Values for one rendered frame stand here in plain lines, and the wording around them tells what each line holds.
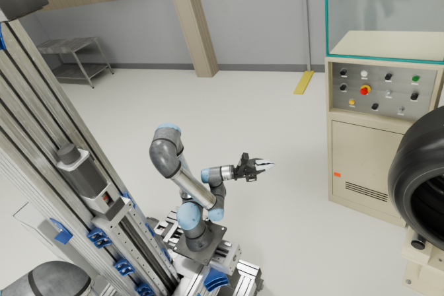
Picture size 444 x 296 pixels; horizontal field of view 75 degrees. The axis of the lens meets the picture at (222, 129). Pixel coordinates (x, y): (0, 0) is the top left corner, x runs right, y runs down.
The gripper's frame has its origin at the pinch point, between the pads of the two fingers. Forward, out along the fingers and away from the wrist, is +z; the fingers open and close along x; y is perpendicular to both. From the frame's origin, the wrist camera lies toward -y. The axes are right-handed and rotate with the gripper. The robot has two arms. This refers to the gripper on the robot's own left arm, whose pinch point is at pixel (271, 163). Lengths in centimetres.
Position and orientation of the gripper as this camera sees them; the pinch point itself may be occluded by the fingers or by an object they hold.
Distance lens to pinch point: 140.0
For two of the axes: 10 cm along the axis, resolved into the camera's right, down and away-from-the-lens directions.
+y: 2.3, 6.9, 6.9
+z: 9.7, -1.6, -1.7
